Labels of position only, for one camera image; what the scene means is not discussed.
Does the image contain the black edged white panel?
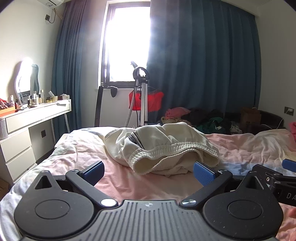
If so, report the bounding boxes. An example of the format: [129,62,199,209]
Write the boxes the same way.
[95,85,105,127]

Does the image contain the red garment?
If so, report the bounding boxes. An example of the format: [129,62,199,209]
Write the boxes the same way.
[129,89,164,113]

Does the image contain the brown paper bag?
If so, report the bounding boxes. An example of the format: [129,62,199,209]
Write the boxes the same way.
[239,107,262,132]

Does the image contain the white air conditioner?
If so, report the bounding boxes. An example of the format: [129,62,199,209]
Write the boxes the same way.
[37,0,65,9]

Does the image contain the narrow blue curtain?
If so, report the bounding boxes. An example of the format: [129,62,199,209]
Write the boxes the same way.
[51,2,112,139]

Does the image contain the bed with pink sheet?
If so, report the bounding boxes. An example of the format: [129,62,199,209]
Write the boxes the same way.
[0,126,296,241]

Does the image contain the orange tray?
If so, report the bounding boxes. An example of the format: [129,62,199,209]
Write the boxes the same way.
[0,97,19,118]

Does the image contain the person's right hand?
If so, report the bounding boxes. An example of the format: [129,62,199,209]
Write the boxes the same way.
[283,206,296,219]

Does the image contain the cream sweat pants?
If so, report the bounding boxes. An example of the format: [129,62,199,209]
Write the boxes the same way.
[104,122,220,177]

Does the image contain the row of cosmetic bottles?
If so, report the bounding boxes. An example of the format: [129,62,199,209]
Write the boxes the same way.
[26,89,59,107]

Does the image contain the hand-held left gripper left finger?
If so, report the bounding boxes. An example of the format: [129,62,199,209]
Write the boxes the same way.
[34,161,118,207]

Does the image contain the yellow garment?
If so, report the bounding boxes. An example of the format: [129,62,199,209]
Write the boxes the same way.
[161,116,184,125]

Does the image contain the white vanity desk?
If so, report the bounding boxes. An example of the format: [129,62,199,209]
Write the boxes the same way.
[0,98,72,187]

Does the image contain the black framed mirror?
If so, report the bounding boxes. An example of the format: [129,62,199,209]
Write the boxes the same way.
[31,64,40,93]

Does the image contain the pile of dark clothes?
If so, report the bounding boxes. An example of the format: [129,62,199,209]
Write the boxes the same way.
[185,108,243,135]

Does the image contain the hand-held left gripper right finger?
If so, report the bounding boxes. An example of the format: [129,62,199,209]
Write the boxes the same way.
[181,161,270,207]

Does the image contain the white framed mirror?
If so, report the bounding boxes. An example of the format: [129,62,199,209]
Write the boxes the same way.
[14,57,35,100]

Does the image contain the pink garment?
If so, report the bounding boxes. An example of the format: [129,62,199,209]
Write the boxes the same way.
[165,107,191,118]

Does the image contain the garment steamer stand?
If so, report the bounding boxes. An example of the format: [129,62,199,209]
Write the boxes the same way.
[125,61,151,128]

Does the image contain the wide blue curtain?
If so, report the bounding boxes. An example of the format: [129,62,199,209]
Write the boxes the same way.
[146,0,261,130]

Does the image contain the dark framed window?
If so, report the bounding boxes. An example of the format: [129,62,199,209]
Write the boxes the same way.
[100,2,152,89]

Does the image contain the black bench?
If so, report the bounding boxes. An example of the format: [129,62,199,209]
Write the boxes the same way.
[225,110,285,136]

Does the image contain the green garment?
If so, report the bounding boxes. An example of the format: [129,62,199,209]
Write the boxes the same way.
[196,117,225,134]

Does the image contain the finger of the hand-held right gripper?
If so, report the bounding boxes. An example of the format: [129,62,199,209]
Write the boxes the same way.
[252,164,296,186]
[282,159,296,174]

